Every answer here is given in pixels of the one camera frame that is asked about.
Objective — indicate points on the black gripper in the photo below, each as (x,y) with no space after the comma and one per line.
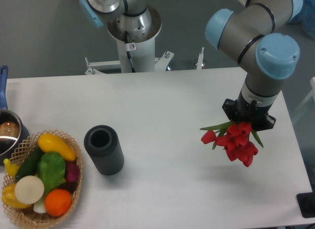
(241,111)

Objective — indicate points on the red tulip bouquet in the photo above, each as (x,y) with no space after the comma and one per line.
(235,139)

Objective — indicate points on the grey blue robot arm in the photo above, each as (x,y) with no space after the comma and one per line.
(248,37)

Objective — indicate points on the dark grey ribbed vase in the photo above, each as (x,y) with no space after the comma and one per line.
(103,146)

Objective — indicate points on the black device at edge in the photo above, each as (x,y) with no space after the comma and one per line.
(306,202)

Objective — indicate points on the blue plastic bag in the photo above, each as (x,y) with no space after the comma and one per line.
(306,18)

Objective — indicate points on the purple red onion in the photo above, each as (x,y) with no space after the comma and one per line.
(72,172)

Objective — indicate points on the yellow squash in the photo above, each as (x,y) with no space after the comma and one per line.
(49,142)

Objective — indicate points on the green lettuce leaf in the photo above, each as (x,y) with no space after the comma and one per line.
(51,170)

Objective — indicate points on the orange fruit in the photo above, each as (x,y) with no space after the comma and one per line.
(58,202)

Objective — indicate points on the green cucumber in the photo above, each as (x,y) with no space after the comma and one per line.
(29,165)

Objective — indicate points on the white leek stalk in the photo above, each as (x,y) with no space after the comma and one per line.
(39,206)

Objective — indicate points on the white round onion slice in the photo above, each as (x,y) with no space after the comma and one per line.
(29,190)

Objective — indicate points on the yellow banana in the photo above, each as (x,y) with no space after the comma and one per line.
(10,168)

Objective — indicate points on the woven wicker basket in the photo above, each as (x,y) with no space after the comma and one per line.
(27,218)

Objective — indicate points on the yellow bell pepper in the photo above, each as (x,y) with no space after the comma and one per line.
(9,198)

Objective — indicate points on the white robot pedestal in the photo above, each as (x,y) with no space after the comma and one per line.
(136,44)

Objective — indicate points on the blue handled saucepan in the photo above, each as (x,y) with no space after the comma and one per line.
(12,130)

